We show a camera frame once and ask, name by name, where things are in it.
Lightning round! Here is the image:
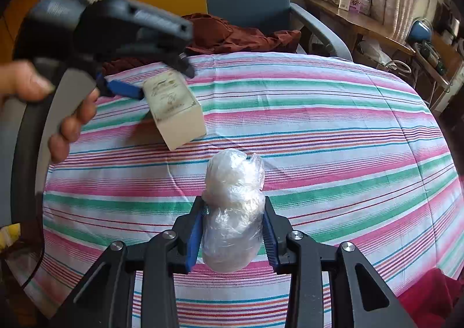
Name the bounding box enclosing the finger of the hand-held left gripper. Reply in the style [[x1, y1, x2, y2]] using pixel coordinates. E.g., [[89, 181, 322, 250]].
[[121, 2, 197, 78], [95, 73, 145, 101]]

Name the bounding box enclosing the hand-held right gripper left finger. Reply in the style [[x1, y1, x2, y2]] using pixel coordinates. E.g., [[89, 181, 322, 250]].
[[51, 197, 210, 328]]

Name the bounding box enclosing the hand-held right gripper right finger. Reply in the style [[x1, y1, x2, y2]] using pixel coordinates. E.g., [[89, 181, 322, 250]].
[[262, 197, 417, 328]]

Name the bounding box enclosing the white plastic bag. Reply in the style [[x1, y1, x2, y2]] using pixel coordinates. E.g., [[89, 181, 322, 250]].
[[201, 148, 267, 274]]

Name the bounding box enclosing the beige labelled box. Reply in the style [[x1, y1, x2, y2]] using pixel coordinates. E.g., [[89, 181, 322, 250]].
[[142, 72, 207, 151]]

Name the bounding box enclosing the person's left hand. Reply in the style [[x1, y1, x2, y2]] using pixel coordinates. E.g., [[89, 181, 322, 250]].
[[0, 59, 101, 166]]

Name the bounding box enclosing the wooden wardrobe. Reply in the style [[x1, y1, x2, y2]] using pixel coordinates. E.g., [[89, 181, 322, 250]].
[[0, 0, 44, 57]]

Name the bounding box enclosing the maroon cloth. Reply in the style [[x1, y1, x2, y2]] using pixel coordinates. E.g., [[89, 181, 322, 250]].
[[101, 13, 301, 77]]

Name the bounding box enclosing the striped bed sheet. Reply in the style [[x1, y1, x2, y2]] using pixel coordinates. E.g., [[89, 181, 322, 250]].
[[25, 52, 461, 328]]

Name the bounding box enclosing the red cloth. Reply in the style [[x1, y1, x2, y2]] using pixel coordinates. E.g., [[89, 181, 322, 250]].
[[399, 266, 464, 328]]

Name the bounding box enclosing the pink purple box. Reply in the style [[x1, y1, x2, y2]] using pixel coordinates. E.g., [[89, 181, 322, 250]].
[[348, 0, 372, 15]]

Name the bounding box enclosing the wooden desk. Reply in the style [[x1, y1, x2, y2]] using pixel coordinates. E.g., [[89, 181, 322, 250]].
[[304, 0, 464, 111]]

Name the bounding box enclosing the crumpled white bag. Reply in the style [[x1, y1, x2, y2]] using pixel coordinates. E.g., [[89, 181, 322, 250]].
[[357, 40, 390, 68]]

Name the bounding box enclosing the dark green appliance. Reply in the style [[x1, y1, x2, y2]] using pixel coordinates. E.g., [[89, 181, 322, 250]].
[[413, 41, 448, 73]]

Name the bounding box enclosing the thin black cable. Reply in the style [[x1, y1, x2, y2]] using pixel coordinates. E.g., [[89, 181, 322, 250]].
[[20, 230, 46, 290]]

